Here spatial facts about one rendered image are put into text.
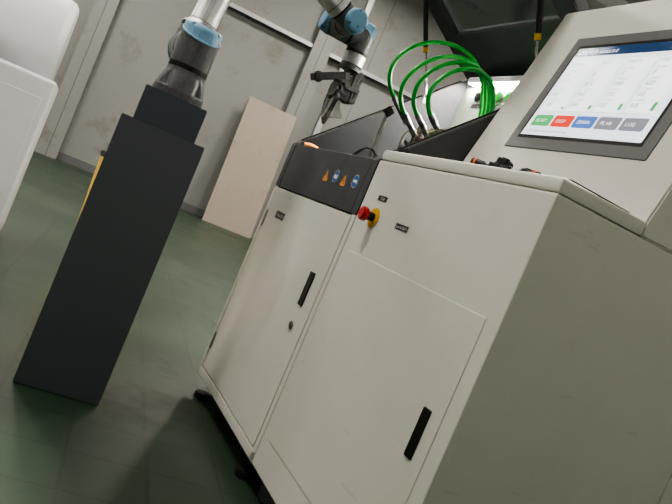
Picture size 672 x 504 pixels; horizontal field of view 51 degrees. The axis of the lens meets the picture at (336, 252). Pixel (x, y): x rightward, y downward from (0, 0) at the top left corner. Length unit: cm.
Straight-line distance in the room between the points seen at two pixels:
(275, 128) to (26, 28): 777
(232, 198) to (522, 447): 960
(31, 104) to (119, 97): 769
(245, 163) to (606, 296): 968
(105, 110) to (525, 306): 1009
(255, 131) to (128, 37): 228
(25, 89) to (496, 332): 261
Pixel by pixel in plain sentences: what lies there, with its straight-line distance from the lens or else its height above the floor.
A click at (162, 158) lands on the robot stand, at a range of 201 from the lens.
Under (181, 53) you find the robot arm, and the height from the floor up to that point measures 102.
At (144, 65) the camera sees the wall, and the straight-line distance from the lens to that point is 1112.
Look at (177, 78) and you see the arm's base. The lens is 208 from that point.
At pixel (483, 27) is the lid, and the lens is 259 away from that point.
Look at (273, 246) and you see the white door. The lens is 229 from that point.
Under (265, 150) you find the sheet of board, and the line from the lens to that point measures 1095.
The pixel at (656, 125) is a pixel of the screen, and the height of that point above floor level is 119.
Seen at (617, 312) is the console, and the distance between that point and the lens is 143.
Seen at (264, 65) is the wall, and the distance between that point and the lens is 1130.
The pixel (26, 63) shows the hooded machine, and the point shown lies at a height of 86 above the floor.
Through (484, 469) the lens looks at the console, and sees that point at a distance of 136.
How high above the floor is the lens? 75
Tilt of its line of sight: 2 degrees down
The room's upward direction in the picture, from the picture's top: 23 degrees clockwise
